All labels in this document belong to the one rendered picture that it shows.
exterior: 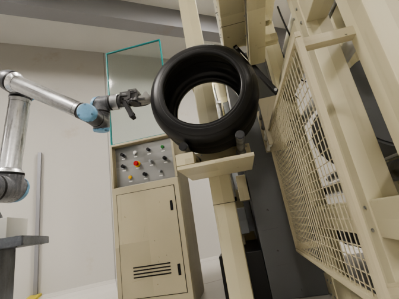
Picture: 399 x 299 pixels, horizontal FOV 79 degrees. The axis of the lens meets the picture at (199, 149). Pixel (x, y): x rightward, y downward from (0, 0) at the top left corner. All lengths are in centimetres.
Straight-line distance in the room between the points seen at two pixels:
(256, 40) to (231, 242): 117
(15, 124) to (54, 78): 294
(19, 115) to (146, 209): 102
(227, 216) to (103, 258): 262
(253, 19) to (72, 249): 340
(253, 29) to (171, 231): 143
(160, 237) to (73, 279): 214
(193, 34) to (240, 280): 165
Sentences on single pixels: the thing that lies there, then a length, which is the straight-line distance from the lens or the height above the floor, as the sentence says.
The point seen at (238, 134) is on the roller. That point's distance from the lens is 117.
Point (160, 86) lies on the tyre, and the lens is 132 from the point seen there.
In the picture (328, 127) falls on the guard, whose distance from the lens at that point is 68.
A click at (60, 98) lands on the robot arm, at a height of 126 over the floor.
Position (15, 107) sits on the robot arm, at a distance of 179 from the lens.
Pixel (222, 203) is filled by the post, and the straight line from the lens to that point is 149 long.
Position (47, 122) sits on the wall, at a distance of 429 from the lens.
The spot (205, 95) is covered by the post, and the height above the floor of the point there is 134.
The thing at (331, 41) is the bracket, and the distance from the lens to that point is 83.
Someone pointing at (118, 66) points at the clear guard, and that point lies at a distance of 253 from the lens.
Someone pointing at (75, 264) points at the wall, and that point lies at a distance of 387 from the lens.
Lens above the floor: 53
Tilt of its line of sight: 17 degrees up
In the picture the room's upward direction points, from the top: 9 degrees counter-clockwise
